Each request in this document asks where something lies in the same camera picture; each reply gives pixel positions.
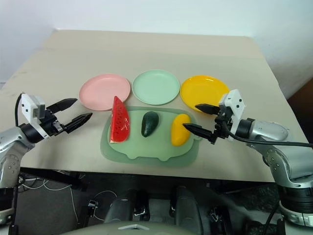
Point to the dark rounded robot leg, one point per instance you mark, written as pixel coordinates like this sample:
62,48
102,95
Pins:
187,205
122,208

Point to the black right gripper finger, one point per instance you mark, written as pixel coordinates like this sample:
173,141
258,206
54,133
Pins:
198,129
206,108

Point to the yellow plate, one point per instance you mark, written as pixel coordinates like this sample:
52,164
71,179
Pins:
203,89

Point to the pink plate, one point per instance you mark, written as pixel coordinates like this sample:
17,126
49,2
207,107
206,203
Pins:
104,92

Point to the light green plate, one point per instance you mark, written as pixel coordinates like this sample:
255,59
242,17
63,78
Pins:
155,86

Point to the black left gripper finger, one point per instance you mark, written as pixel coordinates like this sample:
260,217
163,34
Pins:
62,104
78,120

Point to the grey-green robot torso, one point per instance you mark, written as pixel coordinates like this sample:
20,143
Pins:
156,226

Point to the green silicone tray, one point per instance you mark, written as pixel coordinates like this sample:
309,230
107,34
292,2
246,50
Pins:
151,147

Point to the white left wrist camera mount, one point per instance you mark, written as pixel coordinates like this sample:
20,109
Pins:
30,107

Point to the red watermelon slice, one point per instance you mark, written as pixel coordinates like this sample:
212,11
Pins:
119,122

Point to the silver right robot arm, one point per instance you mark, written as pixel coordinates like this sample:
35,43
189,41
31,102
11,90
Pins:
276,151

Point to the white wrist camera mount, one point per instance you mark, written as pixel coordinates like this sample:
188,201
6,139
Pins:
233,105
30,107

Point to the dark green avocado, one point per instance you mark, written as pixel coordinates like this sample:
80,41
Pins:
149,123

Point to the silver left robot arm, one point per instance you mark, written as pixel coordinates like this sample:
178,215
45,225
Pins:
14,144

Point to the yellow mango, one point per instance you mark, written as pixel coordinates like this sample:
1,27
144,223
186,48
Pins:
179,129

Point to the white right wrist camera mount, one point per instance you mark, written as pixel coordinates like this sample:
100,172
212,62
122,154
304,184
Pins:
233,105

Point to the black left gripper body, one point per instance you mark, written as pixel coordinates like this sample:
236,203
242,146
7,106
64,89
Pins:
52,123

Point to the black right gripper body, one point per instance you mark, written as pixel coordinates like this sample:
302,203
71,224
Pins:
220,124

